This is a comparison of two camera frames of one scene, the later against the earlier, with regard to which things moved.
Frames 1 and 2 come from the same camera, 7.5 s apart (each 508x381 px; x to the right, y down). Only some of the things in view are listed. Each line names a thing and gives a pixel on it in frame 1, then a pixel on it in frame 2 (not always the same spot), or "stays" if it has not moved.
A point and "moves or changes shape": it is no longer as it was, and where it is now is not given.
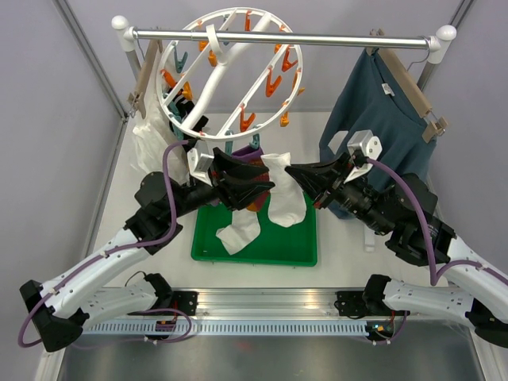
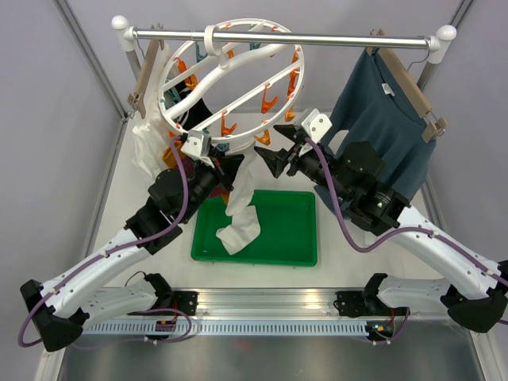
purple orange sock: x=250 y=155 → x=169 y=157
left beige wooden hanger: x=137 y=99 stays
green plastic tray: x=276 y=245 stays
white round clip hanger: x=230 y=91 moves or changes shape
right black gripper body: x=329 y=182 → x=302 y=158
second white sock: x=244 y=228 stays
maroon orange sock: x=264 y=177 moves or changes shape
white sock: x=287 y=204 moves or changes shape
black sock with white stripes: x=186 y=106 → x=182 y=89
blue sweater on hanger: x=372 y=97 stays
